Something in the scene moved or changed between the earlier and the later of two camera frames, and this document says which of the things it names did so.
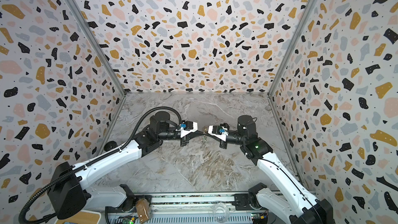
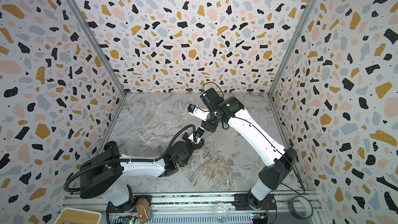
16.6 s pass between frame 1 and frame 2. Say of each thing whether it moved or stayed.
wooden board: stayed
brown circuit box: stayed
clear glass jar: stayed
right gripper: moved
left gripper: moved
